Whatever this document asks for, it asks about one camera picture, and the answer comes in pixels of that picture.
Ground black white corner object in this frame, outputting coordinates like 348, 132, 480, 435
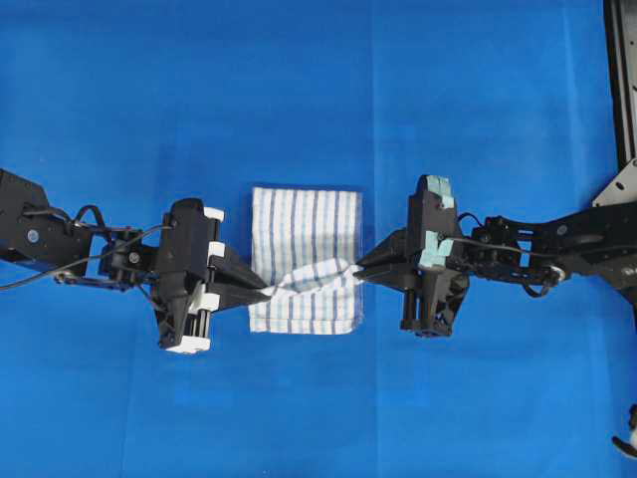
611, 403, 637, 459

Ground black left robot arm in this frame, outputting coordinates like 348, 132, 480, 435
1, 170, 270, 355

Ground black table frame rail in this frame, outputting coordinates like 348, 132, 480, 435
603, 0, 637, 169

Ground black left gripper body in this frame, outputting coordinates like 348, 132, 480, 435
156, 198, 220, 351

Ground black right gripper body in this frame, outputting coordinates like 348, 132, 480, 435
400, 175, 469, 338

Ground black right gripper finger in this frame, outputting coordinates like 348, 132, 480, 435
356, 231, 410, 269
355, 266, 422, 292

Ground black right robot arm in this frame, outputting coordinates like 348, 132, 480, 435
354, 175, 636, 338

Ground blue striped white towel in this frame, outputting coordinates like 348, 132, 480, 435
249, 187, 363, 336

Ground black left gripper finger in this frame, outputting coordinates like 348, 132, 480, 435
208, 255, 267, 290
206, 287, 271, 312

